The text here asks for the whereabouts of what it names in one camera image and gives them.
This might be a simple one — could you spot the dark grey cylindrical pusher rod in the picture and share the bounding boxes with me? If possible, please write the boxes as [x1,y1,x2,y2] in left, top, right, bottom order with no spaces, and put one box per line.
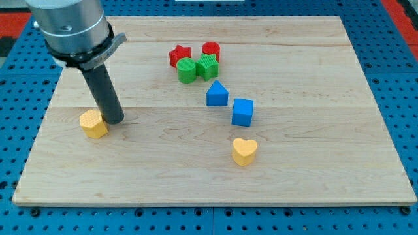
[82,64,124,125]

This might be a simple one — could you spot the yellow hexagon block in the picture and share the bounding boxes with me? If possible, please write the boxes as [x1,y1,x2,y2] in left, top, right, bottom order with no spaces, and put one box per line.
[79,110,108,139]

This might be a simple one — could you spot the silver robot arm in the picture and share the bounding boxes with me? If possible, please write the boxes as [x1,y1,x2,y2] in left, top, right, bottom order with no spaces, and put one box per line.
[25,0,127,125]

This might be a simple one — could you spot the red star block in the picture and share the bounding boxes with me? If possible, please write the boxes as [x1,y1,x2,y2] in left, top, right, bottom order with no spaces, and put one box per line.
[169,45,192,68]

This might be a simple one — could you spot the green cylinder block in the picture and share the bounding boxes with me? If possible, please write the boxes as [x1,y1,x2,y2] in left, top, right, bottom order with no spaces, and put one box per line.
[176,57,197,84]

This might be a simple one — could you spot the green star block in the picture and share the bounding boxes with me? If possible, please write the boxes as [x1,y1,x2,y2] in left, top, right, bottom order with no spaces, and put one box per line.
[196,53,219,81]

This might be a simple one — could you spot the red cylinder block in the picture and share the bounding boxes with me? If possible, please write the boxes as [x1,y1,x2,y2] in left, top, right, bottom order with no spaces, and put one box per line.
[202,41,221,62]

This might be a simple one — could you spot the blue triangle block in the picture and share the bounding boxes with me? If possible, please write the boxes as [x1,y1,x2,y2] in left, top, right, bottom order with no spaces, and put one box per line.
[206,80,229,106]

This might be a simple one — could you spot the wooden board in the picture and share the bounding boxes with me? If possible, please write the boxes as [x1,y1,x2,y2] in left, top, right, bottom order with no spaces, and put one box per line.
[12,16,417,207]

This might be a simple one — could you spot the blue cube block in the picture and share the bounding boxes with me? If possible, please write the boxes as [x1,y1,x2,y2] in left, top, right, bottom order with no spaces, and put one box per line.
[231,98,254,127]

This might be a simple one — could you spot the yellow heart block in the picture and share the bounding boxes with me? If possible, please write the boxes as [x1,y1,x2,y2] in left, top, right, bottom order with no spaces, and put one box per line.
[231,138,258,166]

